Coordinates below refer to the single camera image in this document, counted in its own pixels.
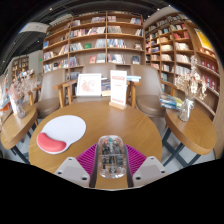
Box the stack of books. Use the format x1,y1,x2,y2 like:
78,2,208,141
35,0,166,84
159,93,184,112

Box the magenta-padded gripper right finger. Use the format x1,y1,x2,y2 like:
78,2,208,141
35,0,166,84
124,143,170,189

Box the wide wooden book shelf unit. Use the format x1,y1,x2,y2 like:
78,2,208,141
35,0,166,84
41,10,146,74

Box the tall wooden book shelf unit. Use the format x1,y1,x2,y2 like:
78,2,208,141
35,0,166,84
143,12,224,158

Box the dark cover book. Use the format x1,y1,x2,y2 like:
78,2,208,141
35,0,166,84
100,78,112,98

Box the light blue books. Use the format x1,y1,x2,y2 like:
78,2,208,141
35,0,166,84
125,75,142,83

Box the transparent computer mouse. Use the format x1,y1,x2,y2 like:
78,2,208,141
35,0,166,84
96,134,128,179

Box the beige upholstered armchair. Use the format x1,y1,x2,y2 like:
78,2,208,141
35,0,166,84
53,63,141,109
131,63,166,118
34,68,69,119

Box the red and white sign stand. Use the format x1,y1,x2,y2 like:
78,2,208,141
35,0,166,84
108,69,128,111

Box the white framed picture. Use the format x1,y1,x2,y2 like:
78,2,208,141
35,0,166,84
75,73,103,98

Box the glass vase with pale flowers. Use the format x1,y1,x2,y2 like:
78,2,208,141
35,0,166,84
175,54,208,123

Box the colourful book display table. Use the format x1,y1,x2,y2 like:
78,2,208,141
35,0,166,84
0,74,13,118

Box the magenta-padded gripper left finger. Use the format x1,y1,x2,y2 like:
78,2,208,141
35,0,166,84
53,143,100,189

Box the glass vase with pink flowers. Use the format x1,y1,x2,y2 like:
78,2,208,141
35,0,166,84
8,69,40,120

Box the small white card sign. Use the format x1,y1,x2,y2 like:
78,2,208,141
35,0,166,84
8,94,18,117

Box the white mouse pad, red wrist rest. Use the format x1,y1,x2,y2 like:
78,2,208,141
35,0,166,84
35,114,87,155

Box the small distant book shelf unit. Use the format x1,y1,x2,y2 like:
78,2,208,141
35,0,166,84
10,55,30,81

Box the small round wooden side table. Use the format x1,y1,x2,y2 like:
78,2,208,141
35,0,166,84
162,106,218,168
0,104,39,164

